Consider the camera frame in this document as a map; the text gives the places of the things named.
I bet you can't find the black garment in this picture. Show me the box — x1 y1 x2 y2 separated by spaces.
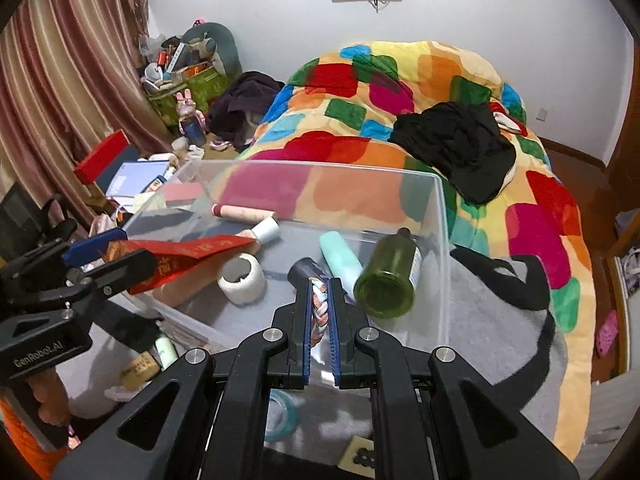
387 101 517 206

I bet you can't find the beige pink tube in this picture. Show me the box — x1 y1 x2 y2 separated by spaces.
211 202 277 223

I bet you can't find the purple bottle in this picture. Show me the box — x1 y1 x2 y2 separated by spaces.
286 257 331 283

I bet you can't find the pink clog shoe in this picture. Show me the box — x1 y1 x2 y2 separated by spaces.
595 310 620 358

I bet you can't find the card with black dots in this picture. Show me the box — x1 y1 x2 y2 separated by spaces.
341 436 378 470

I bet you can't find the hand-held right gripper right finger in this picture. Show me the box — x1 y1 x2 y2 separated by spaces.
327 276 581 480

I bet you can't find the red box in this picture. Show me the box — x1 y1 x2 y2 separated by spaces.
74 129 132 186

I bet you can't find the red foil packet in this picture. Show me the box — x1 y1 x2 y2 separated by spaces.
102 234 256 296

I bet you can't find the white bag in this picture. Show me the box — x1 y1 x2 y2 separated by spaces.
620 247 640 291

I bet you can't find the white tape roll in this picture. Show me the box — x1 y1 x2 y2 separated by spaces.
216 254 267 307

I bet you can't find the dark chair back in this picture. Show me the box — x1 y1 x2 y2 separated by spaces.
0 180 43 261

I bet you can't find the bunny water bottle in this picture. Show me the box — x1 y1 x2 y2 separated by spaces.
176 89 207 145

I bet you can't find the clear plastic bin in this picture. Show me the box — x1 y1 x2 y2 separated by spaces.
112 159 458 356

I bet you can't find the white sock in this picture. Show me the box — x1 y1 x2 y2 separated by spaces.
492 110 523 135

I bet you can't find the small tan block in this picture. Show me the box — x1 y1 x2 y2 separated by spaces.
119 352 162 391

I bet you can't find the green glass bottle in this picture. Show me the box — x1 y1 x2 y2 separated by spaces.
353 227 423 318

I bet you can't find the colourful patchwork blanket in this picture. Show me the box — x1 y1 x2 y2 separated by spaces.
240 40 593 461

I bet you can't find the grey neck pillow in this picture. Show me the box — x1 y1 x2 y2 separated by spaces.
181 21 243 78

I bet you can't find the white cabinet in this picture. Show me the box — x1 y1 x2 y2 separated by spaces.
587 377 633 446

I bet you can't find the green box of clutter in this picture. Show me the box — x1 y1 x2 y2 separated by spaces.
145 60 232 136

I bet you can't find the striped pink curtain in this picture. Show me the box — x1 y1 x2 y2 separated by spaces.
0 0 173 226

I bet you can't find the small pale green tube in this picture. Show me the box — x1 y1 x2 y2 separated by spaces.
154 336 179 370

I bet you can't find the dark purple cloth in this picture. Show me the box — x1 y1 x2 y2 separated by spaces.
206 71 286 148

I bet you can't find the braided pastel rope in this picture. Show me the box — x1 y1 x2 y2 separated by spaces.
307 276 331 348

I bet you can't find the person's left hand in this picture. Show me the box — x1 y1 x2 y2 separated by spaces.
27 372 68 428

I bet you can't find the teal ring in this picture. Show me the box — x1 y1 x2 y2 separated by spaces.
265 390 301 443

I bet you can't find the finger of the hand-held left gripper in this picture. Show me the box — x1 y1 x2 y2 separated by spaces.
60 227 129 267
65 247 159 308

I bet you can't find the teal squeeze tube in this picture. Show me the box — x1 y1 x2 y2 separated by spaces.
319 231 365 306

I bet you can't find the pale pink bag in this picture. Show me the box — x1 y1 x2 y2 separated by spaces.
89 212 121 237

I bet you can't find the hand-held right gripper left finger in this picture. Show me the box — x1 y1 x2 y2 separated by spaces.
52 275 313 480

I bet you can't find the grey and black blanket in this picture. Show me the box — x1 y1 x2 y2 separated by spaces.
55 245 571 480

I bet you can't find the blue notebook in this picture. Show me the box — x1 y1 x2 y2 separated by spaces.
105 160 171 197

